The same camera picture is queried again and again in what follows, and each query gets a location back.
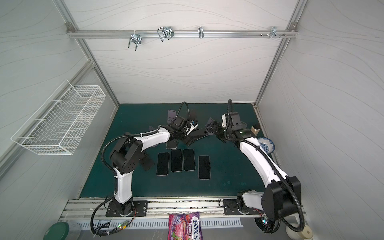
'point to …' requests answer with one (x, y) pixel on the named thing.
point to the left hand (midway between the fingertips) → (192, 133)
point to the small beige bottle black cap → (255, 129)
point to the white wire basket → (55, 127)
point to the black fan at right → (267, 226)
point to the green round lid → (58, 231)
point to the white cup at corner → (307, 232)
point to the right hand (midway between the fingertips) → (213, 126)
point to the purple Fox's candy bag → (185, 226)
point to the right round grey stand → (210, 121)
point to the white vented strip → (152, 225)
